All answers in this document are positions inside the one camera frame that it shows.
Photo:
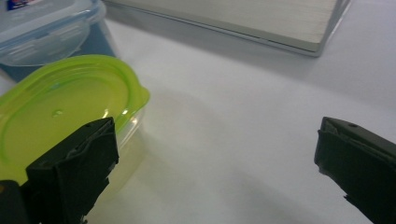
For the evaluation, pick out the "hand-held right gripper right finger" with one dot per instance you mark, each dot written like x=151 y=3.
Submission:
x=361 y=161

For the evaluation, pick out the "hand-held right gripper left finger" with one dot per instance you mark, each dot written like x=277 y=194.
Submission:
x=71 y=165

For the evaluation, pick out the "clear container with blue-trimmed lid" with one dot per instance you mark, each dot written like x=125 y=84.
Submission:
x=46 y=31

